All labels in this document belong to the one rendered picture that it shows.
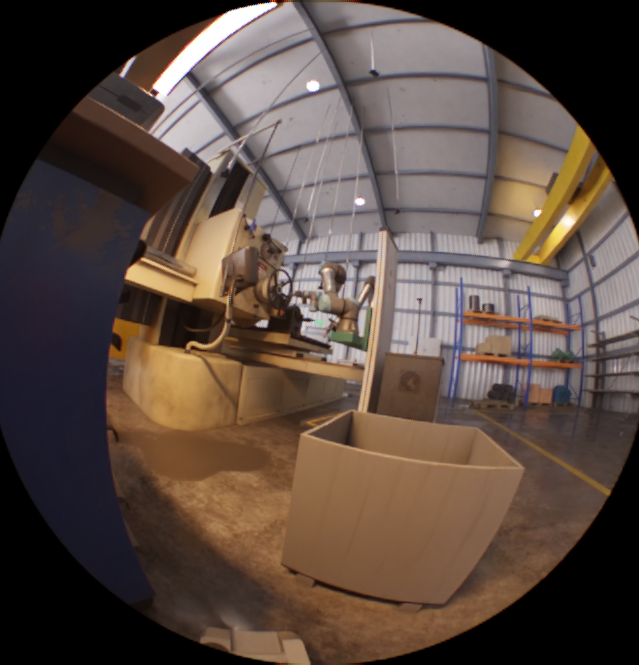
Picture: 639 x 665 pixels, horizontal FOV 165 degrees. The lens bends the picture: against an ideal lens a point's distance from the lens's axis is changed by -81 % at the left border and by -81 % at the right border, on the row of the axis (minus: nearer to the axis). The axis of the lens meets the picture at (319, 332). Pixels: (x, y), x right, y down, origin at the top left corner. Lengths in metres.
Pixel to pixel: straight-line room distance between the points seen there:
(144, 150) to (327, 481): 0.65
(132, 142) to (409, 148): 8.38
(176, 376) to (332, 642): 1.73
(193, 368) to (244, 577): 1.42
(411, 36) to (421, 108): 2.49
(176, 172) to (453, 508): 0.73
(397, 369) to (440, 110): 7.74
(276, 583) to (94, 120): 1.05
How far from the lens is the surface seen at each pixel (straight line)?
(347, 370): 2.16
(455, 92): 8.14
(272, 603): 0.82
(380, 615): 0.86
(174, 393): 1.82
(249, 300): 2.00
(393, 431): 0.89
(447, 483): 0.51
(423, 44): 7.95
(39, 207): 0.34
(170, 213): 2.39
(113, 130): 0.32
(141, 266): 1.77
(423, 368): 1.24
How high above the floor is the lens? 0.74
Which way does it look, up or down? 7 degrees up
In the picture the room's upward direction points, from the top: 9 degrees clockwise
